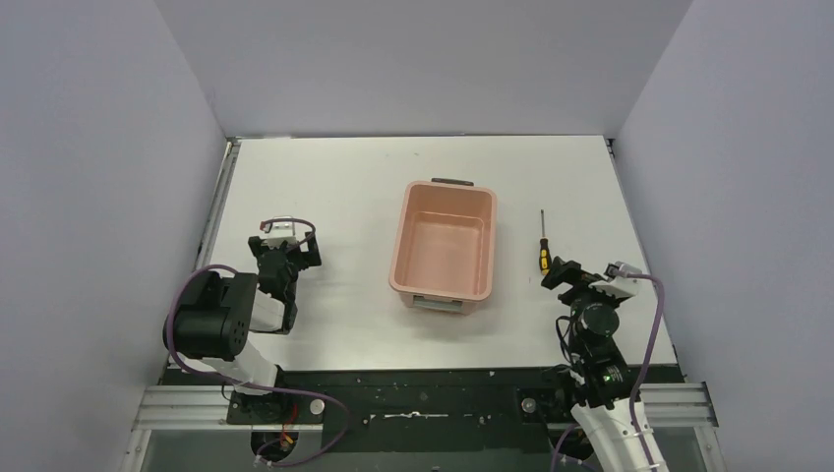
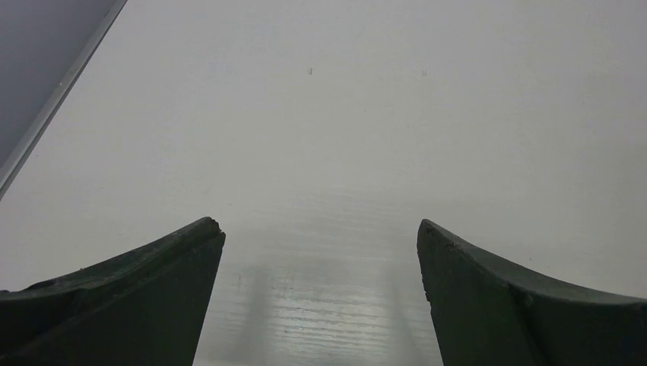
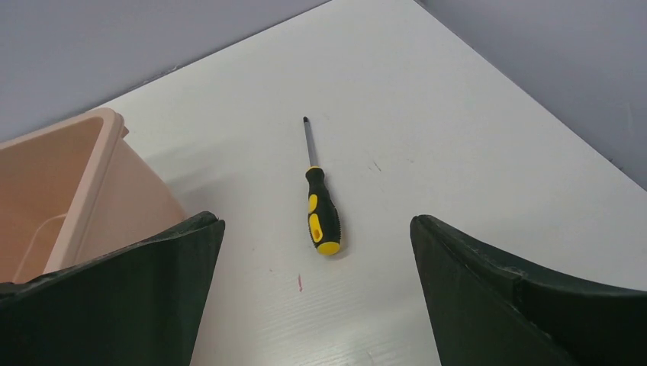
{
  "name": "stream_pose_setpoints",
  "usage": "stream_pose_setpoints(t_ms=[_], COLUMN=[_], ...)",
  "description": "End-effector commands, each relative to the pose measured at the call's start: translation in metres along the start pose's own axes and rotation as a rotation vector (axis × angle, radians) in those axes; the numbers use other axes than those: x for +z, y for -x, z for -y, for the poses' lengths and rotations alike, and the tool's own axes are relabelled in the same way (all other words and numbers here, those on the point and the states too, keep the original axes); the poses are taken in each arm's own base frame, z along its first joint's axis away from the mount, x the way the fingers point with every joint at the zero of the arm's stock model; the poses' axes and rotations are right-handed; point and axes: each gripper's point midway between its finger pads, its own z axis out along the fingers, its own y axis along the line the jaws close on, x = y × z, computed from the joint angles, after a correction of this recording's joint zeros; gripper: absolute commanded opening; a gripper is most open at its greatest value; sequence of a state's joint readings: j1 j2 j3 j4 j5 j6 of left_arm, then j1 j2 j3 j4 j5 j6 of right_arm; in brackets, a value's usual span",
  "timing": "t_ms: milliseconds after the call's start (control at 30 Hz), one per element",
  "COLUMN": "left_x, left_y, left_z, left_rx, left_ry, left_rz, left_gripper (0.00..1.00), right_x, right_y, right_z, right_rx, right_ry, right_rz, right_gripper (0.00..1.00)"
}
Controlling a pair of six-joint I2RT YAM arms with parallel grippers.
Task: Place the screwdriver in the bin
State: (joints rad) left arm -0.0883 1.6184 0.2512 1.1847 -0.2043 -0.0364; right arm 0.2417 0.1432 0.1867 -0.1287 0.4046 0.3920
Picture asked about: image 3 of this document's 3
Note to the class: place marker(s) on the pink plastic bin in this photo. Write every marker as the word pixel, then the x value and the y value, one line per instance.
pixel 75 191

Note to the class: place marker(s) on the black yellow screwdriver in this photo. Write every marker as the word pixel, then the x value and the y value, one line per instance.
pixel 323 219

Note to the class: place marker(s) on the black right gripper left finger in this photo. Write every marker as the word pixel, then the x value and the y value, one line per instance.
pixel 139 305

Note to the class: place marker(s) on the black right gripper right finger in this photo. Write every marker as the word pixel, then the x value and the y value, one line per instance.
pixel 490 307

